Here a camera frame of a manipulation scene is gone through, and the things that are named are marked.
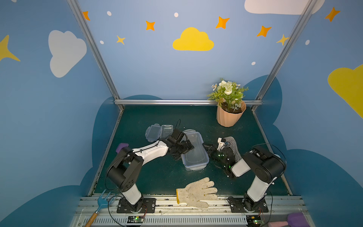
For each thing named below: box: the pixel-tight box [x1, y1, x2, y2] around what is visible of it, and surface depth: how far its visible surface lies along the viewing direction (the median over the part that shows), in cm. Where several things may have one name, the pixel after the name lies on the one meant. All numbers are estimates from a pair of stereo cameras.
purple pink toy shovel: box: [267, 212, 312, 227], surface depth 71 cm
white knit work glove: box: [175, 177, 218, 209], surface depth 80 cm
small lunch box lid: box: [145, 123, 162, 143], surface depth 107 cm
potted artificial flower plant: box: [206, 80, 249, 128], surface depth 97 cm
